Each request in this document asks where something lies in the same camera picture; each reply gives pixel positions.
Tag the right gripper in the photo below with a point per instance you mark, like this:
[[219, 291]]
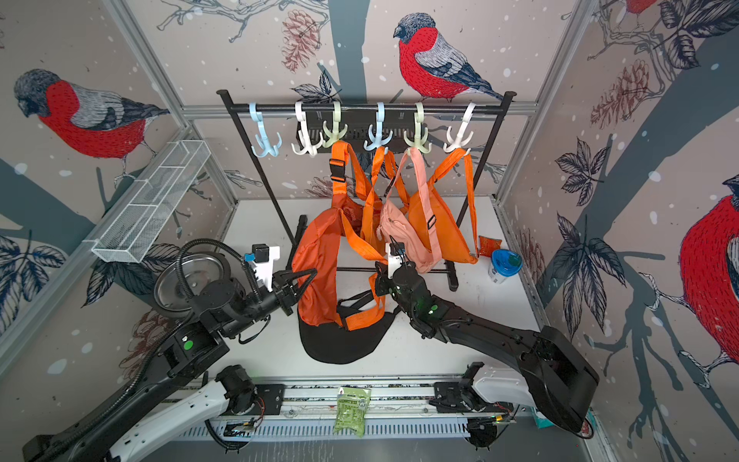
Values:
[[382, 286]]

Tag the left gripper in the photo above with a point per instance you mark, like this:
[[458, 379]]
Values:
[[285, 292]]

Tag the rust orange backpack bag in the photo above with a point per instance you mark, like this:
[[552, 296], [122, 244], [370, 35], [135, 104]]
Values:
[[319, 249]]

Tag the pink waist bag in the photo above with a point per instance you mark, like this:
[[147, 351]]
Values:
[[395, 225]]

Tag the orange sling bag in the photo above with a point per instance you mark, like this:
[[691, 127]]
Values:
[[452, 243]]

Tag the black waist bag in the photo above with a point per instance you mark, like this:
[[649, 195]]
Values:
[[333, 344]]

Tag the orange crossbody bag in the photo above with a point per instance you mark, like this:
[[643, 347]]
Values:
[[384, 159]]

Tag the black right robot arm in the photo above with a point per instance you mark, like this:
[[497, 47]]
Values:
[[560, 381]]

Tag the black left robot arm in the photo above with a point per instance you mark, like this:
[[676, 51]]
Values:
[[127, 426]]

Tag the light blue hook left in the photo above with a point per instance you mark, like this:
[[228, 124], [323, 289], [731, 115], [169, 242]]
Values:
[[265, 145]]

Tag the light blue hook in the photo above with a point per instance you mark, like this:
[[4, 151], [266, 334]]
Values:
[[376, 138], [265, 145]]

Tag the white hook left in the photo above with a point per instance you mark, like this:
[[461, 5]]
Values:
[[305, 146]]

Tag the white hook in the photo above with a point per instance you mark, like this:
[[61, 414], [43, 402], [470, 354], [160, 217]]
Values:
[[305, 146], [462, 137]]

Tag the light blue hook right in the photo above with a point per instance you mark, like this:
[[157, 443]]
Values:
[[376, 138]]

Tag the light green hook right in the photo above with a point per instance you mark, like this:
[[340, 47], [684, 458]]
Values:
[[420, 132]]

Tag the light green hook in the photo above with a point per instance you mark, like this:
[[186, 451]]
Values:
[[337, 131], [420, 132]]

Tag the white hook right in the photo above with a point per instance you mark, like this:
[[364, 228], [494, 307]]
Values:
[[462, 137]]

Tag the light green hook left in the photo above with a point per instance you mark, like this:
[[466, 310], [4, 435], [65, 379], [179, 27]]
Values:
[[337, 131]]

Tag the red snack packet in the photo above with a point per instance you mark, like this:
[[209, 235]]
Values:
[[487, 246]]

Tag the blue lid white bottle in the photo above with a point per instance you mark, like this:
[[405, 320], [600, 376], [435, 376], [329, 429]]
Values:
[[504, 264]]

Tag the green snack packet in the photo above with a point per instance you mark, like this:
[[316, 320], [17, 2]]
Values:
[[351, 409]]

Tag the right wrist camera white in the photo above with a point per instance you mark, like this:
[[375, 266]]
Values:
[[395, 257]]

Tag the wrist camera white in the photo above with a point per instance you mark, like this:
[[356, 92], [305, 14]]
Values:
[[395, 257], [262, 259]]

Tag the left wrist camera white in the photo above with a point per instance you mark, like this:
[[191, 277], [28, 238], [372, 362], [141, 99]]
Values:
[[262, 259]]

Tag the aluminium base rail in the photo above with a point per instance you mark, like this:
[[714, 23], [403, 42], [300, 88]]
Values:
[[303, 413]]

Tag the white wire mesh basket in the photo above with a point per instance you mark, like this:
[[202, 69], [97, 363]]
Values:
[[137, 227]]

